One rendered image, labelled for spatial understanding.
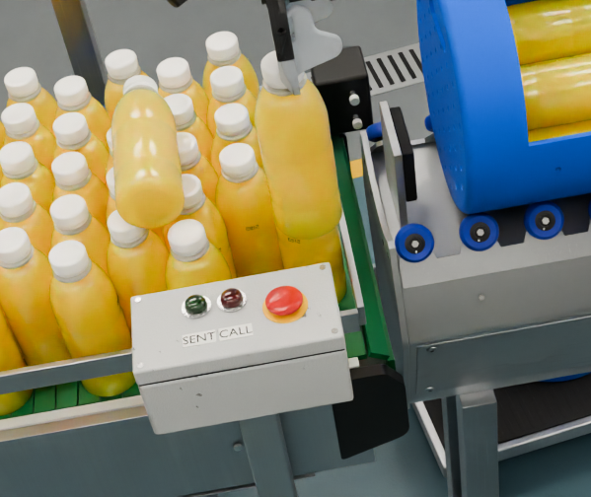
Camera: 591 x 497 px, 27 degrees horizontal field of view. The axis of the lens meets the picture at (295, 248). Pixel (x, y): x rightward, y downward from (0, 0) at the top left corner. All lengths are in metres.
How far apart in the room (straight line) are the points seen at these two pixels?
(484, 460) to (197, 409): 0.67
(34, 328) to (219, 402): 0.27
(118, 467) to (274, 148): 0.47
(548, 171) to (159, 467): 0.56
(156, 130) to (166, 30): 2.24
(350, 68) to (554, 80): 0.35
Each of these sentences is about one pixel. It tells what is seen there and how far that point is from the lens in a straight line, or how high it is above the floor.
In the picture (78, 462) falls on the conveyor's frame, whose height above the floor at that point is 0.83.
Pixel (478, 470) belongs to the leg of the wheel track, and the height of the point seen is 0.48.
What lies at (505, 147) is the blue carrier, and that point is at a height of 1.12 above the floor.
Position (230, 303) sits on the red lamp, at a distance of 1.19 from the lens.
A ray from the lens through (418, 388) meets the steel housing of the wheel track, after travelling 1.65.
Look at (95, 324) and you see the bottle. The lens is 1.32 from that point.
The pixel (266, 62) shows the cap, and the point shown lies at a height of 1.29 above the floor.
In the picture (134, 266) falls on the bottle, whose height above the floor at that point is 1.06.
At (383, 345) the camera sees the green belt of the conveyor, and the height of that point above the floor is 0.89.
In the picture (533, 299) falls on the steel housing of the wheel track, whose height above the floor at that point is 0.86.
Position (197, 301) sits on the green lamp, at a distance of 1.19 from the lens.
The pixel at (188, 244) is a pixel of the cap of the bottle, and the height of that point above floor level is 1.10.
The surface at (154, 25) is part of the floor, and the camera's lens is 3.57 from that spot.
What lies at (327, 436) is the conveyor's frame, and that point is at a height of 0.80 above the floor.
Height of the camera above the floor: 1.97
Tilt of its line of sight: 45 degrees down
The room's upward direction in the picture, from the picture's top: 10 degrees counter-clockwise
